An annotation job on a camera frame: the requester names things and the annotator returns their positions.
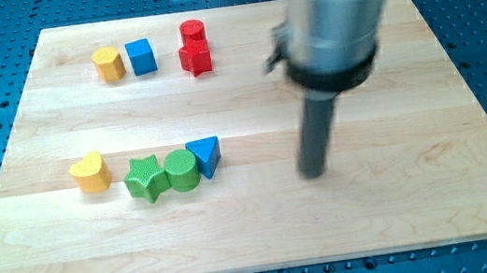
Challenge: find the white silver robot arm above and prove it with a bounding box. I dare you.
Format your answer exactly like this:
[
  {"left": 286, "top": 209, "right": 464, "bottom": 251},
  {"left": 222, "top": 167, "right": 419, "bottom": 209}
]
[{"left": 265, "top": 0, "right": 384, "bottom": 103}]

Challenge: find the blue triangle block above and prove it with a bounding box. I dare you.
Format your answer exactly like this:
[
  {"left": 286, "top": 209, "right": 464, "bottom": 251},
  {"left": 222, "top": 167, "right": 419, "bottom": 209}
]
[{"left": 185, "top": 136, "right": 222, "bottom": 180}]

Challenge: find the green cylinder block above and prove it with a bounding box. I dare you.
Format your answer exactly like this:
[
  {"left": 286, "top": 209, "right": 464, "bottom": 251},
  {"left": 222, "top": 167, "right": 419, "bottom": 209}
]
[{"left": 164, "top": 149, "right": 200, "bottom": 193}]

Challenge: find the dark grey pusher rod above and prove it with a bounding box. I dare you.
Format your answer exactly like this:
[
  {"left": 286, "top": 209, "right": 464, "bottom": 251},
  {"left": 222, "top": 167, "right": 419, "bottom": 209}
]
[{"left": 298, "top": 92, "right": 337, "bottom": 179}]

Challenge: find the red star block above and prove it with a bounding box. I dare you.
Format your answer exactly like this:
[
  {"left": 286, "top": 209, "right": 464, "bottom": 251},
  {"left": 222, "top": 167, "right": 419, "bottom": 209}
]
[{"left": 179, "top": 39, "right": 213, "bottom": 77}]

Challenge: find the light wooden board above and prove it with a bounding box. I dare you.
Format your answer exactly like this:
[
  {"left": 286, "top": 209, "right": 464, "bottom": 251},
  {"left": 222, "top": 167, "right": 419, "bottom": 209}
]
[{"left": 0, "top": 0, "right": 487, "bottom": 273}]

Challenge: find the green star block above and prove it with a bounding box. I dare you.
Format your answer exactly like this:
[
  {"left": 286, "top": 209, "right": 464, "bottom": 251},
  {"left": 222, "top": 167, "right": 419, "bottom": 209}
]
[{"left": 123, "top": 155, "right": 171, "bottom": 203}]

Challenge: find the red cylinder block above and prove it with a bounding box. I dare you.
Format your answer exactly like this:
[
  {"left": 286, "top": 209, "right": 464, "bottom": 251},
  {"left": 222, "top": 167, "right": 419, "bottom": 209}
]
[{"left": 179, "top": 19, "right": 207, "bottom": 44}]

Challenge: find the blue cube block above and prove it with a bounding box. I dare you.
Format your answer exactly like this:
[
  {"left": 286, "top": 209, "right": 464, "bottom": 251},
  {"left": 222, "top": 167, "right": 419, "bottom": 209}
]
[{"left": 125, "top": 38, "right": 158, "bottom": 76}]

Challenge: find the yellow hexagon block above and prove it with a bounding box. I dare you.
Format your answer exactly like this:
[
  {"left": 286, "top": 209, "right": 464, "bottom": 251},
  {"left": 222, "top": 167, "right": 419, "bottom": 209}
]
[{"left": 91, "top": 46, "right": 126, "bottom": 83}]

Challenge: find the yellow heart block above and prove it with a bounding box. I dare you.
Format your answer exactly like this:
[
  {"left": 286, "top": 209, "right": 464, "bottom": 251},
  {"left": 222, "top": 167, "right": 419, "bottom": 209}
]
[{"left": 69, "top": 151, "right": 112, "bottom": 194}]

